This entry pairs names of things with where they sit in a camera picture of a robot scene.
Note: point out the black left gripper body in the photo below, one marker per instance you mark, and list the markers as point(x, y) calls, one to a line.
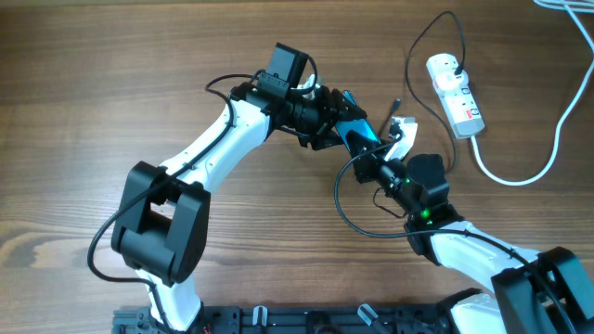
point(327, 119)

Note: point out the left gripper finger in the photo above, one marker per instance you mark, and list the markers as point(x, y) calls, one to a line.
point(347, 110)
point(328, 140)

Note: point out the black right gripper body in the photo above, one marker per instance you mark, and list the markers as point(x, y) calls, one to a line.
point(370, 170)

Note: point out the turquoise screen Galaxy smartphone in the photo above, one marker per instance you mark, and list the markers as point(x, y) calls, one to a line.
point(362, 126)

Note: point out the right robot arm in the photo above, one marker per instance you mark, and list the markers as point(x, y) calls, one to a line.
point(523, 290)

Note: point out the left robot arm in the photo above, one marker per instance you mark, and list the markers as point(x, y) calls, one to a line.
point(161, 226)

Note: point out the white USB charger plug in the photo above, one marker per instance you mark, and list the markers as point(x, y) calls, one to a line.
point(447, 83)

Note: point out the white power strip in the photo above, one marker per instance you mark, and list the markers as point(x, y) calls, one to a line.
point(461, 108)

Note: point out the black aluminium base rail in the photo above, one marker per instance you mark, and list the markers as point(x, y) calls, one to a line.
point(365, 318)

